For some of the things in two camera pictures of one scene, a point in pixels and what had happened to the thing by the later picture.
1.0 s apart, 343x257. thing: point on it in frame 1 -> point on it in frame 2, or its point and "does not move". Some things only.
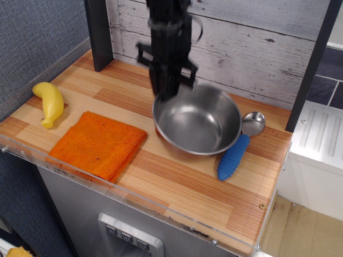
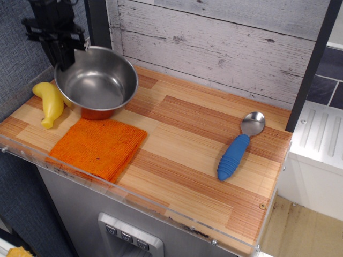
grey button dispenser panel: [121, 239] does not move
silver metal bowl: [197, 119] -> [100, 81]
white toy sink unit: [313, 176] does not move
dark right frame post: [313, 65] does not move
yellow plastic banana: [53, 101] does not move
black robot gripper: [170, 23] -> [54, 21]
